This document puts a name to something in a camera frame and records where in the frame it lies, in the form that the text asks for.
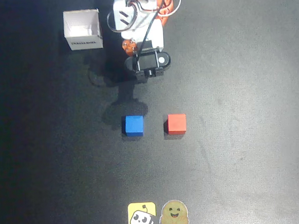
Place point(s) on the white and orange robot arm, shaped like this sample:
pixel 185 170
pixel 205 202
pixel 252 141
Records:
pixel 120 21

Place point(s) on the yellow robot face sticker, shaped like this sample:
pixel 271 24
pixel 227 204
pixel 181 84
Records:
pixel 135 209

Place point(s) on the black webcam on gripper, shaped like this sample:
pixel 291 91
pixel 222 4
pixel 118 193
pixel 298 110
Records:
pixel 146 62

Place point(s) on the red cube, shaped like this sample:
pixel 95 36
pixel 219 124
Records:
pixel 176 123

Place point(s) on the white cardboard box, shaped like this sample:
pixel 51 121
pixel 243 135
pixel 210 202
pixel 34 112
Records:
pixel 84 41

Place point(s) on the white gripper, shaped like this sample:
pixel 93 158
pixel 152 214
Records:
pixel 130 46

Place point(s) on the blue cube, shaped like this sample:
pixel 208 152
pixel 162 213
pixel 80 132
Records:
pixel 134 125

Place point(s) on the hugging face emoji sticker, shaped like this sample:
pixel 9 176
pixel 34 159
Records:
pixel 174 213

